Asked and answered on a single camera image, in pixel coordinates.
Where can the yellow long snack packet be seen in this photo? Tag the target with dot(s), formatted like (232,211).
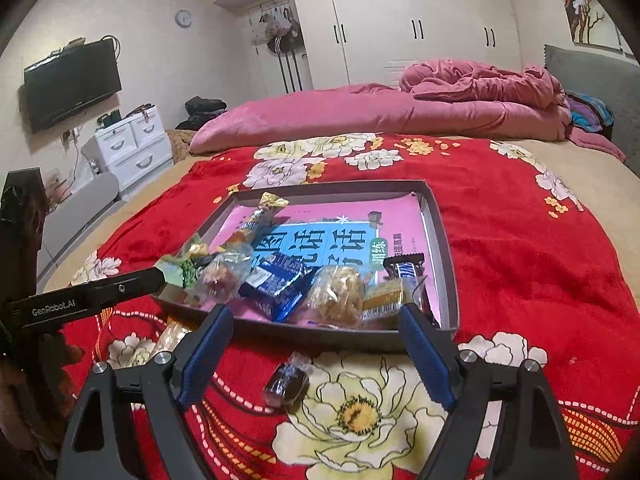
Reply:
(269,205)

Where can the hanging bags on door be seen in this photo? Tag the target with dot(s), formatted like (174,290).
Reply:
(279,31)

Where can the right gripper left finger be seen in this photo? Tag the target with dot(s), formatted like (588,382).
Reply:
(167,385)

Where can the floral wall painting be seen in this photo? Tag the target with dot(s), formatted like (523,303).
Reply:
(591,26)

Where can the meat floss bun packet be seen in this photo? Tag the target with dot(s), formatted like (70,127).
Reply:
(336,296)

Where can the green pastry snack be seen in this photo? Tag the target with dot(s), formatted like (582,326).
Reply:
(184,269)

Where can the white wardrobe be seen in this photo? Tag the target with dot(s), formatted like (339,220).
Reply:
(356,41)

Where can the colourful folded cloth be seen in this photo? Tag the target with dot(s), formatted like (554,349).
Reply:
(590,114)

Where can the round wall clock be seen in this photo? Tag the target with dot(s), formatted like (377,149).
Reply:
(183,19)

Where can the black clothes pile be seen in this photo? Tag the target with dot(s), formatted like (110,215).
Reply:
(200,111)

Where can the black wall television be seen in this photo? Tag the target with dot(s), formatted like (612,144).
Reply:
(65,84)

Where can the grey shallow box tray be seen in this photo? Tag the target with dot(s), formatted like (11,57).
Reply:
(232,211)

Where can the blue biscuit packet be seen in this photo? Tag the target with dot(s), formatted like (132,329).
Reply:
(277,285)

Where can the white drawer cabinet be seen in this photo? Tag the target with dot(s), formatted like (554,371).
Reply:
(136,150)

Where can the pink quilt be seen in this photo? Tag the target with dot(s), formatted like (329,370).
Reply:
(440,96)

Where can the red floral blanket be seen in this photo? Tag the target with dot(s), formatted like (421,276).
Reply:
(537,278)

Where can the person's left hand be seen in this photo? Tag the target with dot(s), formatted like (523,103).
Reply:
(37,393)

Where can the grey padded headboard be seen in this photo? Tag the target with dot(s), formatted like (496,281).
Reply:
(612,81)

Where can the clear red candy packet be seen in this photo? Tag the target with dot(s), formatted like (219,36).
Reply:
(222,278)

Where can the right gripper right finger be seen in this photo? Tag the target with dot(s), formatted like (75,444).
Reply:
(464,383)

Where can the black Snickers bar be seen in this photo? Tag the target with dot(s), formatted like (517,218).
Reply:
(409,268)

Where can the brown plush toy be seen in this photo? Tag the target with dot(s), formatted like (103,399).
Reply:
(180,141)

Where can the orange cracker packet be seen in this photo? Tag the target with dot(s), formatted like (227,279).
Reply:
(172,335)

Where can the gold striped cake packet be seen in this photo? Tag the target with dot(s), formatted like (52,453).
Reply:
(383,301)

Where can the dark candy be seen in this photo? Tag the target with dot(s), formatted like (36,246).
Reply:
(288,383)

